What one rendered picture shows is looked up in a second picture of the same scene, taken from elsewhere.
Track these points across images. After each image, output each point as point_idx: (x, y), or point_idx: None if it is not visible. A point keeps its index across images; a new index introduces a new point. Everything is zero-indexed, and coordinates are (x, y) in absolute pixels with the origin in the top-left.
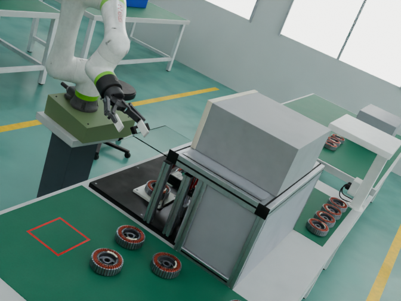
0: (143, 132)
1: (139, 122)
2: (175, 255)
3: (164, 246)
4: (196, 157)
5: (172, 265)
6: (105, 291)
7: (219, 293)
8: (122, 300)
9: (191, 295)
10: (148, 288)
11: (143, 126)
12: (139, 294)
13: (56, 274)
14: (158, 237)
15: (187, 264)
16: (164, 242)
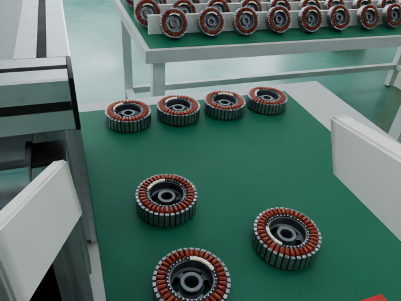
0: (66, 210)
1: (11, 253)
2: (113, 224)
3: (114, 251)
4: (6, 39)
5: (151, 197)
6: (302, 200)
7: (113, 149)
8: (280, 183)
9: (163, 158)
10: (224, 186)
11: (40, 202)
12: (247, 183)
13: (385, 252)
14: (100, 282)
15: (108, 201)
16: (96, 265)
